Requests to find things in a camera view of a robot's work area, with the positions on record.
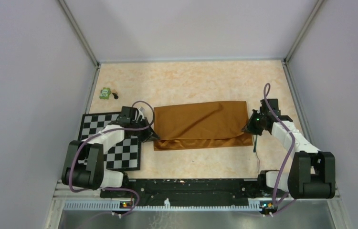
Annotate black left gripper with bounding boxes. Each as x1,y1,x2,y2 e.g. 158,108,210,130
130,116,160,143

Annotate brown satin napkin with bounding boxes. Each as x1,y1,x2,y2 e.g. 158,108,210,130
154,101,253,151

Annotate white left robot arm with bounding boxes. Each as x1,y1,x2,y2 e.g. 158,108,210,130
62,106,160,197

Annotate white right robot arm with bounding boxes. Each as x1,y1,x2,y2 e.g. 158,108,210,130
242,99,336,199

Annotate small wooden black-tipped piece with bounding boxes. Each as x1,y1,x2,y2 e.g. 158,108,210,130
112,90,119,100

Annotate green toy block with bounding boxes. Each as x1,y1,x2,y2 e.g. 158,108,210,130
99,87,112,100

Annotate black white chessboard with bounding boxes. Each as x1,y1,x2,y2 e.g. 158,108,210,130
77,112,142,172

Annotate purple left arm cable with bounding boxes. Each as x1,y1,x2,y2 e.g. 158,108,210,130
68,100,156,219

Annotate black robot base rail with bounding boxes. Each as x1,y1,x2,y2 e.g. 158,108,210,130
100,178,273,207

